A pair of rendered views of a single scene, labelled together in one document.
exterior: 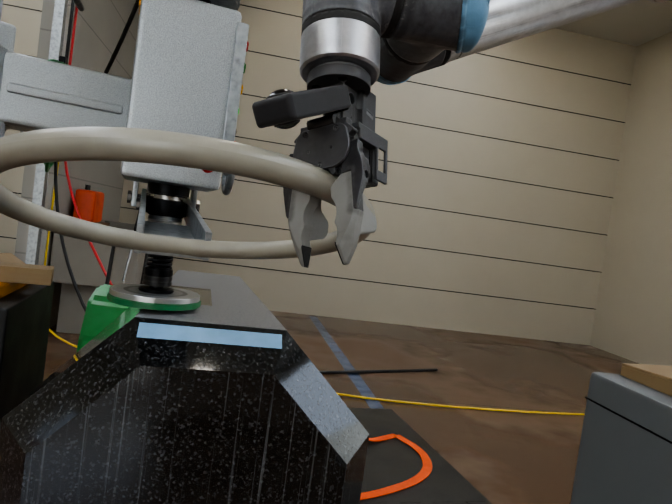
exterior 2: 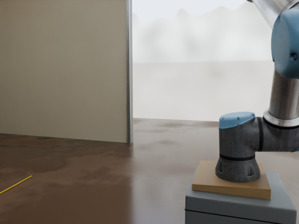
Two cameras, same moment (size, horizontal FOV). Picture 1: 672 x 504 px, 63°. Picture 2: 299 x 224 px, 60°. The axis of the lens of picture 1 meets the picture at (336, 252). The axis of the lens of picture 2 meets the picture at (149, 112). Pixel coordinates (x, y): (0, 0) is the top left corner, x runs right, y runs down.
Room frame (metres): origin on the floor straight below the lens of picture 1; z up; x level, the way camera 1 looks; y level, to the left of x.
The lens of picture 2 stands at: (0.85, 0.36, 1.30)
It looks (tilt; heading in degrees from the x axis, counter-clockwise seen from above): 7 degrees down; 297
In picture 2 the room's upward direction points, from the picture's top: straight up
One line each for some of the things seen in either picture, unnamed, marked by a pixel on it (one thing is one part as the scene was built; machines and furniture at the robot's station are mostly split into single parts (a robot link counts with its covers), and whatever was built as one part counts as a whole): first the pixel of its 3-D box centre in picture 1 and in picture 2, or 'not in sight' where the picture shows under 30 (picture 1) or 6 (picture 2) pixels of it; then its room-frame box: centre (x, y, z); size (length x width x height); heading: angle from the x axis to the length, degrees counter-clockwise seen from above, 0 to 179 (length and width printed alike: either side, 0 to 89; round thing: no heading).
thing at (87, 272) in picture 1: (112, 273); not in sight; (4.71, 1.90, 0.43); 1.30 x 0.62 x 0.86; 10
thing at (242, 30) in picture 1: (233, 87); not in sight; (1.31, 0.30, 1.38); 0.08 x 0.03 x 0.28; 20
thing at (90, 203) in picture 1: (90, 205); not in sight; (4.56, 2.09, 1.00); 0.50 x 0.22 x 0.33; 10
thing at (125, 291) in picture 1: (155, 293); not in sight; (1.34, 0.43, 0.86); 0.21 x 0.21 x 0.01
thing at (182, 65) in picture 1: (177, 110); not in sight; (1.41, 0.45, 1.33); 0.36 x 0.22 x 0.45; 20
